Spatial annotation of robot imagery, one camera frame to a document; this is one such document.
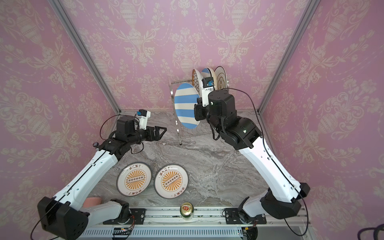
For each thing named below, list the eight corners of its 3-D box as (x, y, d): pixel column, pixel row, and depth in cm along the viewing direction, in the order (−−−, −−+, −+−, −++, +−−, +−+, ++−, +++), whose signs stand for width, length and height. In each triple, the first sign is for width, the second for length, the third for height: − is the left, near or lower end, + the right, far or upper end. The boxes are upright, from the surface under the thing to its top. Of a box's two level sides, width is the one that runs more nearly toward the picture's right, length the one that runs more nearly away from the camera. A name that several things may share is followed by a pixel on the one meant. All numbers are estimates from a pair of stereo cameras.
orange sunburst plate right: (152, 198, 82) (151, 197, 80) (158, 165, 94) (157, 163, 92) (188, 198, 82) (188, 197, 80) (189, 165, 94) (189, 163, 92)
